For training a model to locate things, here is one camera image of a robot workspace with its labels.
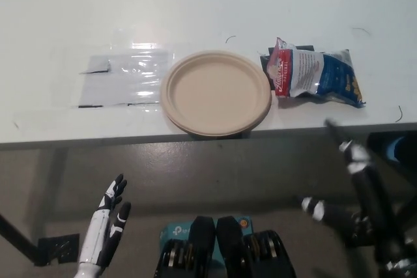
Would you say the red white blue seed bag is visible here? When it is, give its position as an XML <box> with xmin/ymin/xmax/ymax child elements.
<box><xmin>265</xmin><ymin>36</ymin><xmax>367</xmax><ymax>109</ymax></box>

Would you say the beige paper plate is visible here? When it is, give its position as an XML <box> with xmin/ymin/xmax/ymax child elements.
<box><xmin>159</xmin><ymin>49</ymin><xmax>273</xmax><ymax>138</ymax></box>

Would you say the teal cardboard router box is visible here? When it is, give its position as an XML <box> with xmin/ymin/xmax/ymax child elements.
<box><xmin>158</xmin><ymin>214</ymin><xmax>253</xmax><ymax>261</ymax></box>

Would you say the grey table leg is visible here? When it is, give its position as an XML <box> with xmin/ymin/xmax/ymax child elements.
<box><xmin>47</xmin><ymin>147</ymin><xmax>68</xmax><ymax>223</ymax></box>

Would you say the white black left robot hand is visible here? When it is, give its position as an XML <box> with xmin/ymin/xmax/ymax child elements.
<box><xmin>79</xmin><ymin>173</ymin><xmax>132</xmax><ymax>268</ymax></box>

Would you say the clear plastic sheet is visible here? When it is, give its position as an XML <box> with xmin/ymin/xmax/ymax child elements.
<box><xmin>66</xmin><ymin>42</ymin><xmax>177</xmax><ymax>109</ymax></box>

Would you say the black and blue object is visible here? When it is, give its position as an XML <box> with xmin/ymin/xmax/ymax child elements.
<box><xmin>367</xmin><ymin>133</ymin><xmax>417</xmax><ymax>165</ymax></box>

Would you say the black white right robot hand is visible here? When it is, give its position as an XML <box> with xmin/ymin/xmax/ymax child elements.
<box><xmin>298</xmin><ymin>117</ymin><xmax>410</xmax><ymax>263</ymax></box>

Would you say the black tape patch on table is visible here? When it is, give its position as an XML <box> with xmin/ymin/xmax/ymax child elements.
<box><xmin>259</xmin><ymin>44</ymin><xmax>315</xmax><ymax>74</ymax></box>

